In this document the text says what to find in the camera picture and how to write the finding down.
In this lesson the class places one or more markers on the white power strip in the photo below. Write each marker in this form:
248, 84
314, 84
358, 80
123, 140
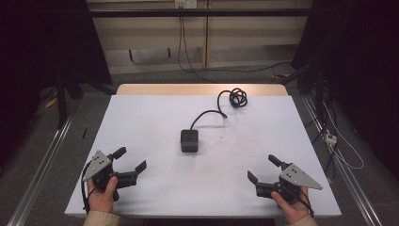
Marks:
330, 138

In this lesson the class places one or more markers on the white table mat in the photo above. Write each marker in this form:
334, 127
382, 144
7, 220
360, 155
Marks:
219, 175

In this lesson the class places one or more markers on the black horizontal bar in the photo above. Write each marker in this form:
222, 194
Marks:
200, 12

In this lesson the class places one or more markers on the black metal stand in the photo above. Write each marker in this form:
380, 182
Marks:
61, 100

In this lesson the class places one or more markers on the black curtain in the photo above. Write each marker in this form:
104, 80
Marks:
44, 47
357, 62

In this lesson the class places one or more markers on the aluminium floor rail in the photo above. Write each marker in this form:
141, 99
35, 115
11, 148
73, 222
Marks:
40, 169
348, 175

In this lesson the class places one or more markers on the small black floor piece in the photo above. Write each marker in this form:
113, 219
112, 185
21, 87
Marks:
84, 133

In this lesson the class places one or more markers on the black power adapter box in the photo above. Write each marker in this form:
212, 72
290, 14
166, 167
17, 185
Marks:
189, 141

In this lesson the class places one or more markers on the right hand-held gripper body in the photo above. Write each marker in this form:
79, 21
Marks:
296, 179

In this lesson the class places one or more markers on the white wall socket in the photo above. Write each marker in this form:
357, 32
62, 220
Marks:
185, 3

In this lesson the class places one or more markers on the person's right hand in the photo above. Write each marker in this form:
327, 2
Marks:
293, 210

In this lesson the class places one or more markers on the yellow floor tape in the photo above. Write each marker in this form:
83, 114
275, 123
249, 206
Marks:
51, 103

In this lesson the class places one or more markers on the person's left hand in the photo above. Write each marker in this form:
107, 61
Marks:
102, 197

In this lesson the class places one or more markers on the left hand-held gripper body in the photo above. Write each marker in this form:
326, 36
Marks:
99, 163

